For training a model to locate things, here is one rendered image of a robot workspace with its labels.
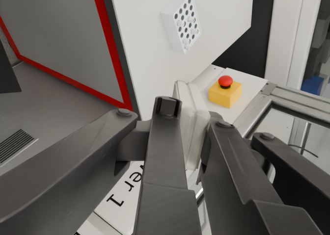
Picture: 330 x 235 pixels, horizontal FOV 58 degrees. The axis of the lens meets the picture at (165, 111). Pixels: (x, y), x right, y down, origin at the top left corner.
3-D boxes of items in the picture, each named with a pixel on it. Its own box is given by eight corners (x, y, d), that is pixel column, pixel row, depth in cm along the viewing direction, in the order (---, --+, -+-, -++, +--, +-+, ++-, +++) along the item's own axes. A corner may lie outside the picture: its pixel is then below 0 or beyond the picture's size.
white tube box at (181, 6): (159, 12, 69) (172, 15, 67) (179, -10, 72) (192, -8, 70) (173, 51, 79) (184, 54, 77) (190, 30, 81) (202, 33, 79)
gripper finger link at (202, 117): (195, 111, 14) (211, 114, 14) (186, 81, 20) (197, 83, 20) (182, 169, 14) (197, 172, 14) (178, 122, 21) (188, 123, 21)
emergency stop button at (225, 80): (215, 79, 83) (228, 84, 81) (223, 72, 85) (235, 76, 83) (215, 88, 85) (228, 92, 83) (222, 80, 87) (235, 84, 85)
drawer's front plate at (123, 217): (90, 206, 64) (125, 234, 59) (171, 124, 80) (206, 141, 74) (92, 210, 65) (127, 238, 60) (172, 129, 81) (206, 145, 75)
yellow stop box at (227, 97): (207, 87, 84) (230, 95, 80) (220, 74, 88) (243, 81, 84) (208, 101, 88) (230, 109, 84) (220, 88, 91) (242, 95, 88)
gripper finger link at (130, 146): (171, 170, 13) (101, 159, 12) (170, 128, 17) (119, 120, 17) (178, 138, 12) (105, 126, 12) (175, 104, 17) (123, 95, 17)
